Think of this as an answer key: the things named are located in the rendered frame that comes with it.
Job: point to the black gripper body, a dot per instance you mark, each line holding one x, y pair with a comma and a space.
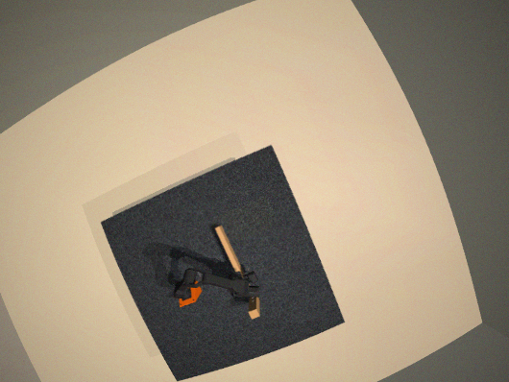
251, 276

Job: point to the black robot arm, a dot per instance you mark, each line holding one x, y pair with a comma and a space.
235, 284

